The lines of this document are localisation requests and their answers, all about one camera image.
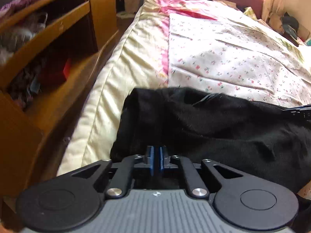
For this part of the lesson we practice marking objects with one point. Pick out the grey clothes in shelf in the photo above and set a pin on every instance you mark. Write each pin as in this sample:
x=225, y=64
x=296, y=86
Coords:
x=18, y=36

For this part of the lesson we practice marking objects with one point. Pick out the black pants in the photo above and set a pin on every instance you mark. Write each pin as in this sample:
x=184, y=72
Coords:
x=254, y=137

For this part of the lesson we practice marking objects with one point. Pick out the dark clothes pile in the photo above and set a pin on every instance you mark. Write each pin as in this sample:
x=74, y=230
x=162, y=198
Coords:
x=290, y=25

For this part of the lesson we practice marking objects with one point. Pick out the wooden shelf cabinet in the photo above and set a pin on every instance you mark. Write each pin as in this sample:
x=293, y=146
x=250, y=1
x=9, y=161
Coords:
x=44, y=83

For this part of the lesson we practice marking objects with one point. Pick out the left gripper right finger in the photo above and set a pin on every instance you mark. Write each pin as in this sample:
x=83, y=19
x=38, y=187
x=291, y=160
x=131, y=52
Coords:
x=164, y=159

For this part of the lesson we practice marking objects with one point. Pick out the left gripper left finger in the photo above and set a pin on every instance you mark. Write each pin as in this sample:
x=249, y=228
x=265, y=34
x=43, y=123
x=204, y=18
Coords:
x=150, y=159

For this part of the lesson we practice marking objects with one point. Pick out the cherry print bed quilt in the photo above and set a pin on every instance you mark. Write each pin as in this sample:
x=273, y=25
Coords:
x=189, y=43

